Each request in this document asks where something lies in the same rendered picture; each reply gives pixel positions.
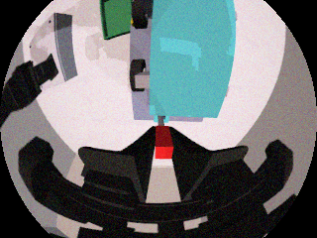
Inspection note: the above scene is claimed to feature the red-headed pin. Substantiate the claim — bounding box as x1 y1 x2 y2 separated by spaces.
155 115 174 159

